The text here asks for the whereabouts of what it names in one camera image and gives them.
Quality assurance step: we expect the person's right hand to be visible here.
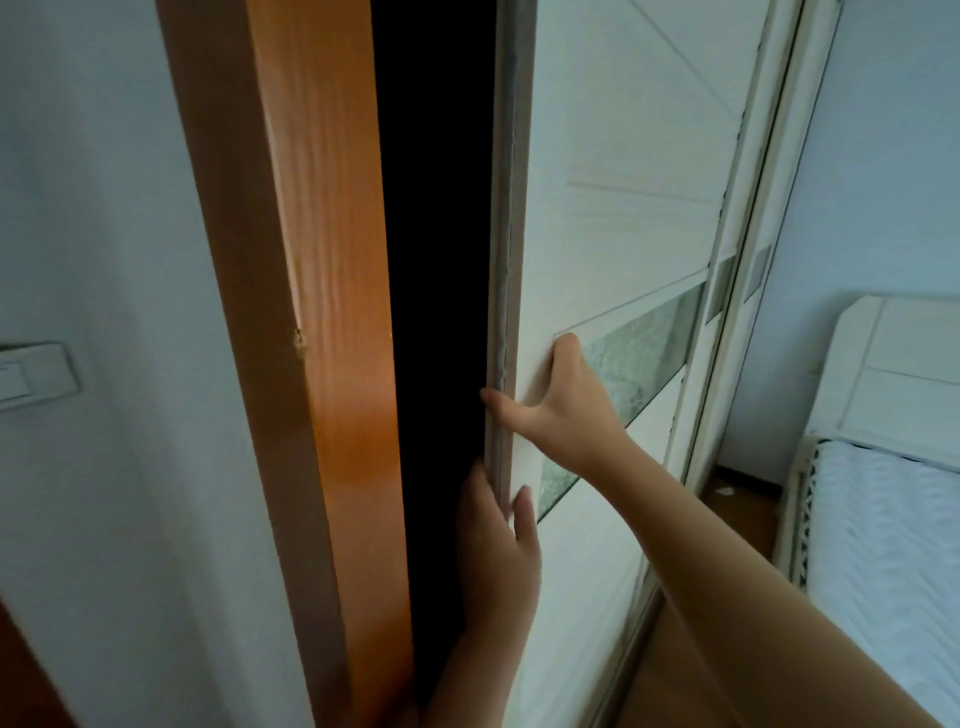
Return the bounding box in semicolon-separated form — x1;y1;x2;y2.
480;333;630;482

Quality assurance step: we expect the person's left hand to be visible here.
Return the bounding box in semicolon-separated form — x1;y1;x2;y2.
456;460;543;648

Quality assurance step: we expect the white sliding wardrobe door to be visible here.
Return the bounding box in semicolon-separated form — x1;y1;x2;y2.
675;0;853;519
483;0;808;728

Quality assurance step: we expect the person's left forearm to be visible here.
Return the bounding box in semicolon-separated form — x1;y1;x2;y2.
422;632;528;728

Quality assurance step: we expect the person's right forearm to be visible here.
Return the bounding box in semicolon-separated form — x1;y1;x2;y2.
591;427;943;728

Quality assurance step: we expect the orange wooden wardrobe side panel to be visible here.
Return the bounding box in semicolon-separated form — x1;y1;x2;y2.
156;0;416;728

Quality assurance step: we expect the white textured bedspread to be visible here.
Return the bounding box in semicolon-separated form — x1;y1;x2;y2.
804;440;960;711

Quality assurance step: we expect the white bed headboard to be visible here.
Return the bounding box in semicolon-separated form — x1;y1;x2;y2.
772;294;960;601

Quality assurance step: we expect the white wall light switch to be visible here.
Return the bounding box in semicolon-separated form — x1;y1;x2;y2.
0;341;81;411

